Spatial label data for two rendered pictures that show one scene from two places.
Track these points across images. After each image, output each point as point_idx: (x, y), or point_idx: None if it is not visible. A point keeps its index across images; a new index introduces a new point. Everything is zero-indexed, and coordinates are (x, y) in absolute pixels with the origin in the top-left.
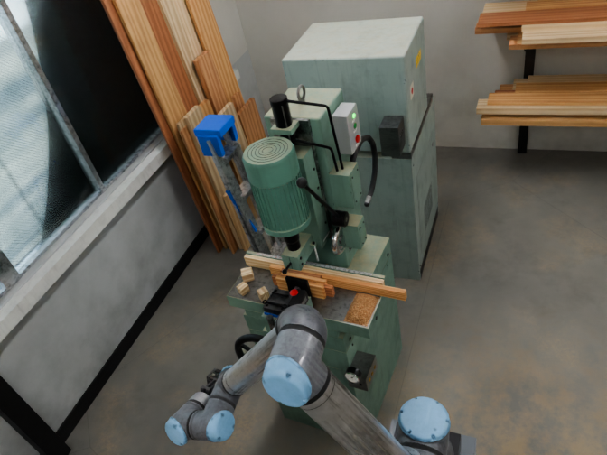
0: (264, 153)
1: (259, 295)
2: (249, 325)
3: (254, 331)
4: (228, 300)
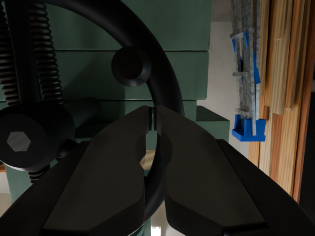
0: None
1: (149, 164)
2: (201, 65)
3: (196, 43)
4: (228, 137)
